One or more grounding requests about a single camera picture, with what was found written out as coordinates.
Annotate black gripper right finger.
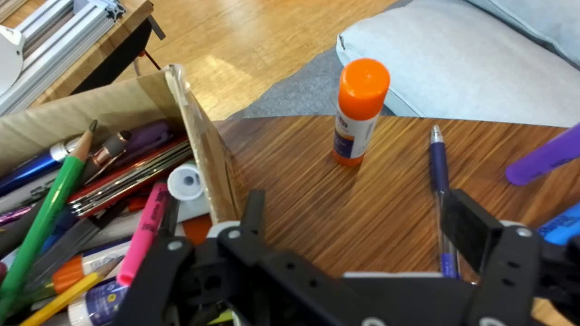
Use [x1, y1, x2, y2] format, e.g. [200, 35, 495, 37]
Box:
[441, 188, 580, 326]

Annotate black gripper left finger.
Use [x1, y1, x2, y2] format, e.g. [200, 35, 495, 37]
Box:
[113, 188, 366, 326]

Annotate orange cap glue stick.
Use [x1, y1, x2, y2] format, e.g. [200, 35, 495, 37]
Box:
[330, 55, 392, 169]

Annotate cardboard box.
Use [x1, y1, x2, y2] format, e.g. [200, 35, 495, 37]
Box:
[0, 63, 245, 326]

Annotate pink highlighter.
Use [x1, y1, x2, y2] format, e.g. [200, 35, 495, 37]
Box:
[115, 179, 171, 289]

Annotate bright blue marker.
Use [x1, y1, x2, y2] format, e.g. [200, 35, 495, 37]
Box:
[535, 200, 580, 247]

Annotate yellow pencil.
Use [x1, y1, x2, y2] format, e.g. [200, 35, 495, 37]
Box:
[17, 258, 124, 326]

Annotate dark blue ballpoint pen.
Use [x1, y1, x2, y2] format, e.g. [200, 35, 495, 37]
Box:
[426, 122, 463, 280]

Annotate purple marker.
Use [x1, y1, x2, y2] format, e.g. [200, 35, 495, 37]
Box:
[504, 121, 580, 188]

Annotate green pencil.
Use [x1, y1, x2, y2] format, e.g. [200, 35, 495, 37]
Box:
[0, 117, 100, 322]

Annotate purple pen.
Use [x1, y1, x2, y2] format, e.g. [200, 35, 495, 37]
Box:
[116, 117, 178, 157]

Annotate round wooden table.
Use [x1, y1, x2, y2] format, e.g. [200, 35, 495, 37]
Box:
[214, 113, 580, 326]

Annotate blue pen with silver tip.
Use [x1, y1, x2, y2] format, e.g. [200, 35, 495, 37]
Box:
[0, 139, 82, 197]

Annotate light grey pillow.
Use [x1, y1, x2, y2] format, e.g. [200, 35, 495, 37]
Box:
[336, 0, 580, 130]
[470, 0, 580, 66]

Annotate grey mattress cover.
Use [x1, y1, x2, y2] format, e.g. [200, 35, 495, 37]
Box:
[232, 44, 403, 119]

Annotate wooden desk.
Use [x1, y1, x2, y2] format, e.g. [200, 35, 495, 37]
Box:
[0, 0, 158, 117]

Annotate aluminium frame rails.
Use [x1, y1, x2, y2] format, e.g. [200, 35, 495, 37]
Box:
[0, 0, 124, 115]

